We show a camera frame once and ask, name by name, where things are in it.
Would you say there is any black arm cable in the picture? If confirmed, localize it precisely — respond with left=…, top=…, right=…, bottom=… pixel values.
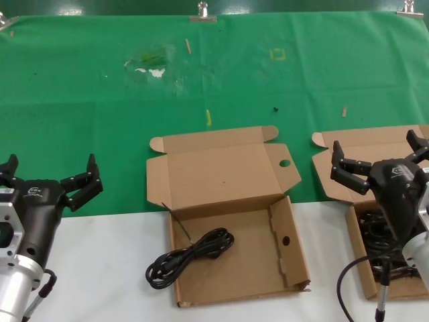
left=20, top=268, right=58, bottom=322
left=336, top=255, right=398, bottom=322

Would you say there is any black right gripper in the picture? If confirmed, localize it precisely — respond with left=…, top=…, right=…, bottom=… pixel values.
left=330, top=129, right=429, bottom=243

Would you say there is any cardboard box with round hole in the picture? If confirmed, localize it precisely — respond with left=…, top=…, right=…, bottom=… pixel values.
left=145, top=125, right=312, bottom=308

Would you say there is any black power cable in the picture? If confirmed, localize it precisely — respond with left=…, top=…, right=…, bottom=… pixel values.
left=145, top=201, right=235, bottom=290

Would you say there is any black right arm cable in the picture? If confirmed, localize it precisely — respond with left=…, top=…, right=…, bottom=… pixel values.
left=336, top=255, right=398, bottom=322

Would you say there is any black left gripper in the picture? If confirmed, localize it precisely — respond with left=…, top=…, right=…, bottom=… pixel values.
left=0, top=154, right=103, bottom=270

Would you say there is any cardboard box holding cables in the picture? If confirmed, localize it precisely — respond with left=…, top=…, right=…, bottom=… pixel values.
left=311, top=124, right=429, bottom=301

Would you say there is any pile of black cables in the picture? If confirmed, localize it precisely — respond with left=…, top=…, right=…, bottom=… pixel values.
left=358, top=201, right=423, bottom=280

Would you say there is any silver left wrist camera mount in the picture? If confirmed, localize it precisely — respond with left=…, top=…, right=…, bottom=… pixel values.
left=0, top=201, right=26, bottom=268

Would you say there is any green table cloth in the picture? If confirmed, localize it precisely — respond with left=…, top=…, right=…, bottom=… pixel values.
left=0, top=11, right=429, bottom=219

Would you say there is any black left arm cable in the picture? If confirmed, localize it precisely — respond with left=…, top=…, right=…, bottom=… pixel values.
left=20, top=268, right=58, bottom=322

